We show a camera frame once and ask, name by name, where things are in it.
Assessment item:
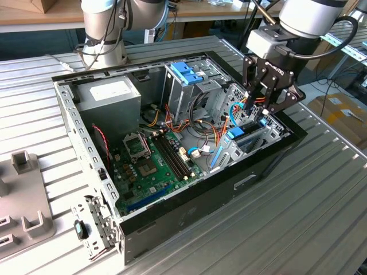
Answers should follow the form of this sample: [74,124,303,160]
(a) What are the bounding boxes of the black camera cable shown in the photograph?
[276,15,360,60]

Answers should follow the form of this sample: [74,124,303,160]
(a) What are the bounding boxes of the black blue case latch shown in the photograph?
[73,219,89,240]

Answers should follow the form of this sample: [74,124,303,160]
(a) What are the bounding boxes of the grey metal drive cage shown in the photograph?
[160,54,230,123]

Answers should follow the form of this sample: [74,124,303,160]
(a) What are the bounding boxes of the beige board connector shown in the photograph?
[178,147,192,164]

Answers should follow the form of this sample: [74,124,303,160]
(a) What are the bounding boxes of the orange black wire bundle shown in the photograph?
[165,103,230,150]

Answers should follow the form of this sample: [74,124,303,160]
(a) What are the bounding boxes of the grey metal disk bay cage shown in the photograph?
[209,82,290,174]

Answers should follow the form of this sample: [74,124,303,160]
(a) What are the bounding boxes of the long blue data wire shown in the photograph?
[228,101,248,127]

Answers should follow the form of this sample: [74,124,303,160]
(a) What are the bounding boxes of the dark chipset chip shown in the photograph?
[136,160,158,177]

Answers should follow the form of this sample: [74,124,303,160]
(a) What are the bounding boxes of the blue plastic drive latch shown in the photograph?
[170,62,206,86]

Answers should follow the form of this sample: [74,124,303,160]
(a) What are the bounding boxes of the metal socket cover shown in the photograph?
[123,132,151,159]

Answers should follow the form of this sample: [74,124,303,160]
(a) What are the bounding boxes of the hard disk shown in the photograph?
[210,117,269,170]

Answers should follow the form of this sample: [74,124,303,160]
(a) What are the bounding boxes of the CPU socket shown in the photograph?
[122,132,153,160]

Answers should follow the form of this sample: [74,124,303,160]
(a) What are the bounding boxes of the small brown box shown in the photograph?
[31,0,58,14]

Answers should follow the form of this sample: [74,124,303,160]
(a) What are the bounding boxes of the labelled cardboard box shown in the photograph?
[307,93,367,150]

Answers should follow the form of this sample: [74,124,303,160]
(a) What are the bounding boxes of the orange yellow power wire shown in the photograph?
[239,96,266,105]

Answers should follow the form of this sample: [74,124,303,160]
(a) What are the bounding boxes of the red black fan wire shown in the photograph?
[91,123,111,164]

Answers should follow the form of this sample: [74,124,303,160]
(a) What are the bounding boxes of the grey parts rack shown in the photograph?
[0,150,56,260]

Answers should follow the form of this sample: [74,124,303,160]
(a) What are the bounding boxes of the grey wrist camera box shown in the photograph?
[245,28,288,61]

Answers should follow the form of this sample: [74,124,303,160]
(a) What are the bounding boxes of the black cable silver connector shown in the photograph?
[45,0,130,72]

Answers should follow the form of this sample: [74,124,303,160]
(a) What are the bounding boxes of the small metal tool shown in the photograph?
[348,111,365,123]

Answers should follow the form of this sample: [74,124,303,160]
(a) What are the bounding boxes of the black tripod stand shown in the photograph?
[239,0,263,54]

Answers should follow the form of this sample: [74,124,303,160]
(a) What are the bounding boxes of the grey card retainer bracket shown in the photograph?
[84,194,122,249]

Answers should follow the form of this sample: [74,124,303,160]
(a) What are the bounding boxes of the metal slat side table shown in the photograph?
[321,19,367,84]

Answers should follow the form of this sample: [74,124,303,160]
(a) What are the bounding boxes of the green motherboard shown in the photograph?
[110,130,206,217]

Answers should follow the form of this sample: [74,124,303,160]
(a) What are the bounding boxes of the black RAM slot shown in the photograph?
[152,137,185,182]
[159,135,190,177]
[156,136,188,179]
[163,133,192,175]

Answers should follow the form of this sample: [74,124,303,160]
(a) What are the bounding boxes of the long wooden desk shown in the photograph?
[0,0,283,34]

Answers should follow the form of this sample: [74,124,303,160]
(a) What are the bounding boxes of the short blue wire white plug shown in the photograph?
[188,146,214,158]

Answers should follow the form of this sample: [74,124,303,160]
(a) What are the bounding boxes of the yellow black wire bundle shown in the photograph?
[142,104,160,127]

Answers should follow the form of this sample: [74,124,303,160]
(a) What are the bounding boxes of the grey power supply unit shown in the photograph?
[75,74,143,147]

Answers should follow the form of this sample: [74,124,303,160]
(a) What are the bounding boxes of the black open PC case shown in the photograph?
[51,50,309,266]

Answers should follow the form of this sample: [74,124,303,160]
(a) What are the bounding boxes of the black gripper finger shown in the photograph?
[261,84,306,121]
[242,56,260,115]

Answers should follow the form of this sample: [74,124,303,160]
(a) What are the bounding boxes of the blue expansion slot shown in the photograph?
[127,184,173,211]

